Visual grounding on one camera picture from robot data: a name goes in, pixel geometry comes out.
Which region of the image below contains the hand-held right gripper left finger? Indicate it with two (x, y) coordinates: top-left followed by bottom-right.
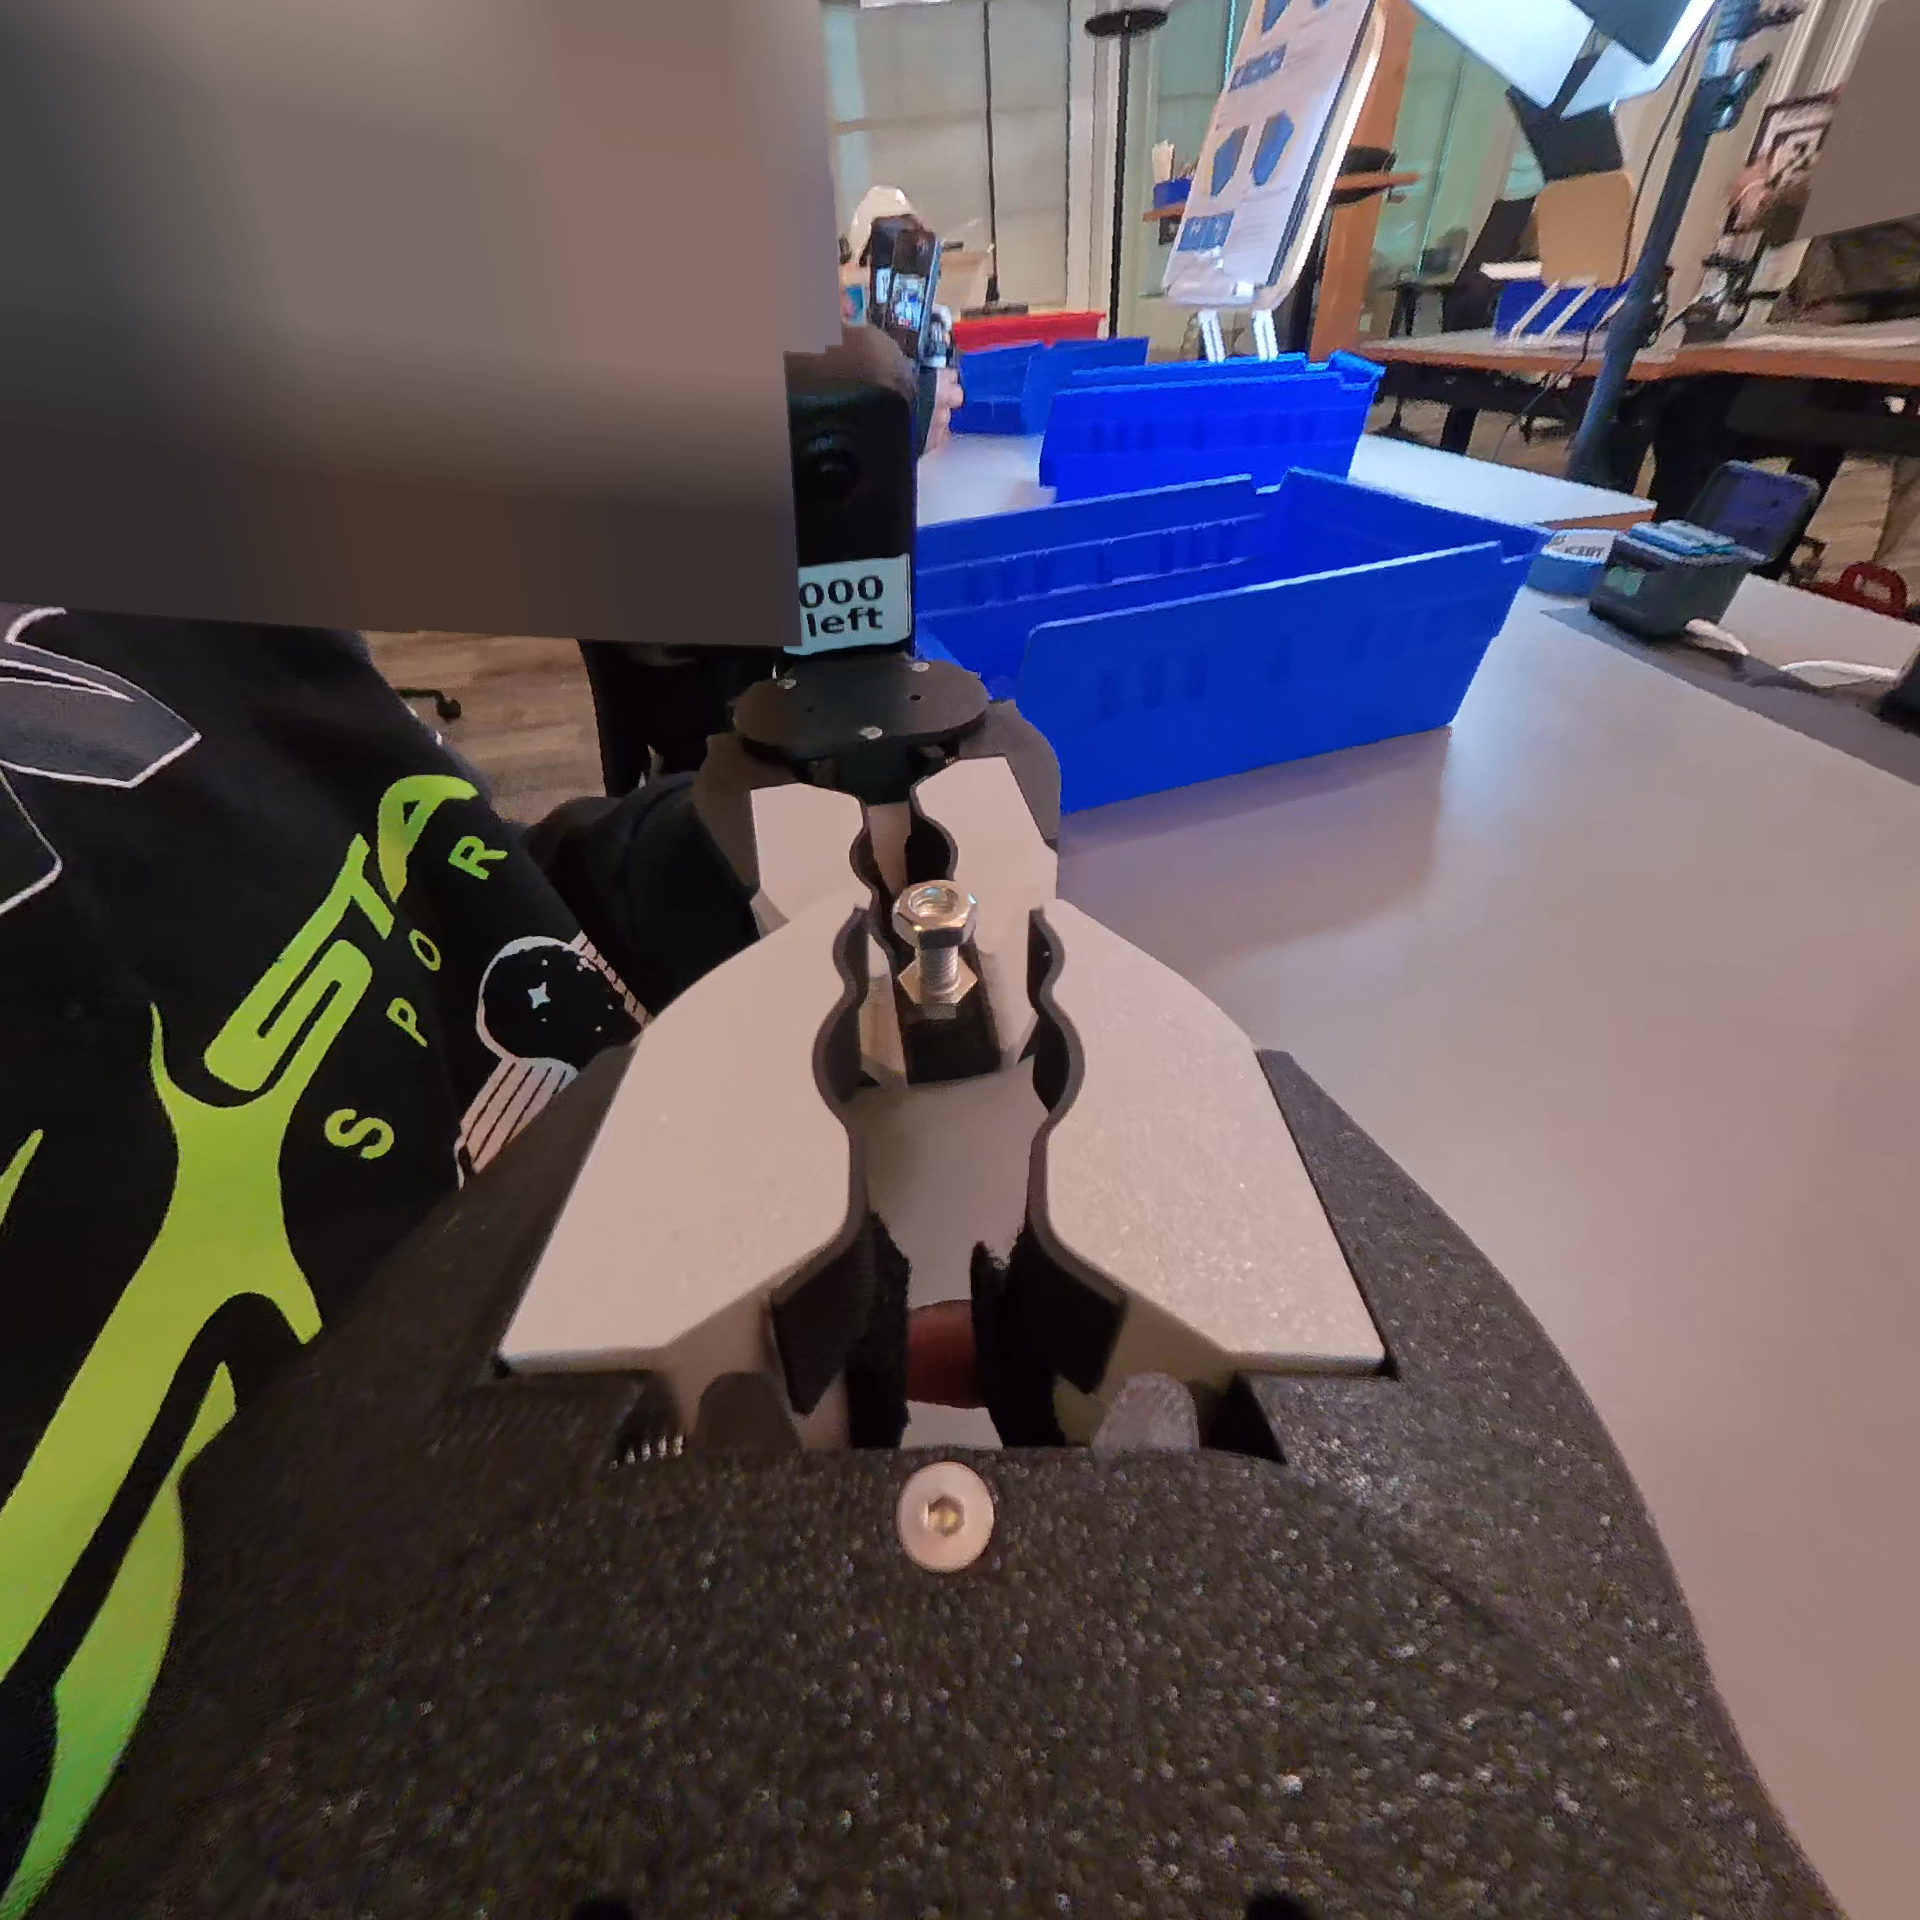
(496, 896), (917, 1436)

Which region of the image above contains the black office chair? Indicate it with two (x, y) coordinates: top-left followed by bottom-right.
(360, 639), (465, 730)

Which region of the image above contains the long wooden desk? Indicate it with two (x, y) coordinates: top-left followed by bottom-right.
(1351, 315), (1920, 512)

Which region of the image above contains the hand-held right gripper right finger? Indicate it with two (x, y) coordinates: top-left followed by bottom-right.
(976, 896), (1392, 1436)

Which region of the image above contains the roll-up banner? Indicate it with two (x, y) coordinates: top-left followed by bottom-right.
(1157, 0), (1388, 312)

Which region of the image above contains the studio light on stand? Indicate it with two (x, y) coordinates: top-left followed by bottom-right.
(1410, 0), (1770, 490)

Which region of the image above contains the white cable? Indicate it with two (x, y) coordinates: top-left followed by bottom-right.
(1680, 616), (1906, 697)

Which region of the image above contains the person's left forearm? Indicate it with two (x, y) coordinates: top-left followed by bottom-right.
(525, 775), (768, 992)

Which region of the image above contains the black floor lamp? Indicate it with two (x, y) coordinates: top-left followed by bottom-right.
(1081, 0), (1172, 338)

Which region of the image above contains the dark blue bag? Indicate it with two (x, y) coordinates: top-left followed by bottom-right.
(1680, 460), (1824, 579)

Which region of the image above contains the blue plastic bin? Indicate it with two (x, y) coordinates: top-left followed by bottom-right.
(917, 466), (1552, 811)
(945, 337), (1157, 437)
(1493, 276), (1636, 341)
(1036, 353), (1388, 504)

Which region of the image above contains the black and blue device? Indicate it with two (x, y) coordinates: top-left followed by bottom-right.
(1591, 516), (1750, 641)

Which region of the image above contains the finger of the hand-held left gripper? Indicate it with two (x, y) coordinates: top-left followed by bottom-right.
(744, 787), (906, 1081)
(910, 753), (1060, 907)

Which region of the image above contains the black printed shirt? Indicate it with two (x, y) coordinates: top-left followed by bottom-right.
(0, 611), (705, 1864)

